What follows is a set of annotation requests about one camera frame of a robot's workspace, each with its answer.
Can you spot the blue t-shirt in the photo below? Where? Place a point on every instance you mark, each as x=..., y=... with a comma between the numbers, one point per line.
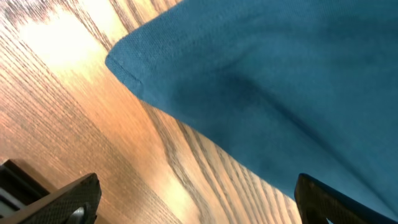
x=283, y=86

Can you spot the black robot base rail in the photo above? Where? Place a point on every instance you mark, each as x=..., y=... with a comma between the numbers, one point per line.
x=19, y=189

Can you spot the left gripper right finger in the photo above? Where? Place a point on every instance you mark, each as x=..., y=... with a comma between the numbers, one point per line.
x=318, y=203

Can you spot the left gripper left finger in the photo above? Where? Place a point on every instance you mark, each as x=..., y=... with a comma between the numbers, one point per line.
x=76, y=202

